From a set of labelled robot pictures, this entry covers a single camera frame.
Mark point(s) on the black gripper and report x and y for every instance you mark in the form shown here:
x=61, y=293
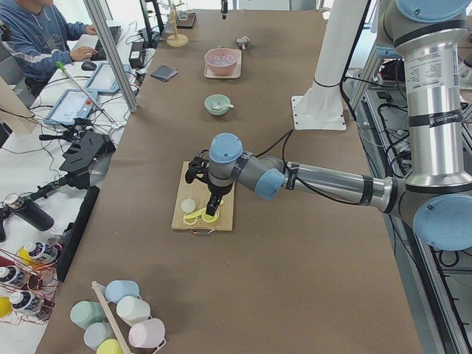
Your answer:
x=220, y=189

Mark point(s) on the white ceramic spoon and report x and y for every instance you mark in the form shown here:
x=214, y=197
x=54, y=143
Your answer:
x=224, y=107

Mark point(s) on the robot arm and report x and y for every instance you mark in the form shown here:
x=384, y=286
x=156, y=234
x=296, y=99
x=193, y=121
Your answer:
x=434, y=200

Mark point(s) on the mint green bowl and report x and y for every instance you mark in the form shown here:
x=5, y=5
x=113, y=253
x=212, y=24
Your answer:
x=221, y=98

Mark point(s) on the pink bowl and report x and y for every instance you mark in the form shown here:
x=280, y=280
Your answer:
x=220, y=71

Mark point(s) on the pile of ice cubes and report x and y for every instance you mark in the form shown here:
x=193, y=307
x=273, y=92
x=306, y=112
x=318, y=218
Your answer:
x=221, y=59

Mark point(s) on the metal ice scoop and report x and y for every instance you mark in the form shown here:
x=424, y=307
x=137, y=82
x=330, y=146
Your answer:
x=242, y=42

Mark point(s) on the lemon slices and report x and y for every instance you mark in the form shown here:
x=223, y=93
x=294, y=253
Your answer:
x=205, y=218

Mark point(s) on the wooden cutting board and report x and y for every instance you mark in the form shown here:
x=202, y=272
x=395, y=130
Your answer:
x=199, y=192

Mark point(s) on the cream plastic tray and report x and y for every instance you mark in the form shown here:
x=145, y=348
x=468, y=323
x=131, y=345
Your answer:
x=234, y=74

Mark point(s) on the grey folded cloth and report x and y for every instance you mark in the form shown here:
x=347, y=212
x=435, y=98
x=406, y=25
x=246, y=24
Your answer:
x=164, y=73

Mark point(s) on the pastel cups on rack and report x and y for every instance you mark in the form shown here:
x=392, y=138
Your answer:
x=119, y=321

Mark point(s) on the blue teach pendant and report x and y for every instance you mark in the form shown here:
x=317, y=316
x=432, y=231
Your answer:
x=73, y=104
x=103, y=80

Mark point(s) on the wooden mug tree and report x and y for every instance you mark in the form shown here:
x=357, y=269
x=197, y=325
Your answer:
x=175, y=40

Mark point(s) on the black bottle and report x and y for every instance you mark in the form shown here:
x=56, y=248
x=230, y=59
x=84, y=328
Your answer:
x=29, y=211

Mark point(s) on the person in blue hoodie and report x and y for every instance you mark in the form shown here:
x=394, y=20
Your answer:
x=39, y=39

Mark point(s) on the white camera pillar base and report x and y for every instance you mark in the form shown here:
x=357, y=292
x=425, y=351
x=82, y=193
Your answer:
x=320, y=108

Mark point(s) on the paint bottles in wire basket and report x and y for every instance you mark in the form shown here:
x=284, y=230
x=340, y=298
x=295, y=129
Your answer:
x=29, y=283

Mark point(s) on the aluminium frame post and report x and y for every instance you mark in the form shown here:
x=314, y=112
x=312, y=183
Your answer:
x=97, y=16

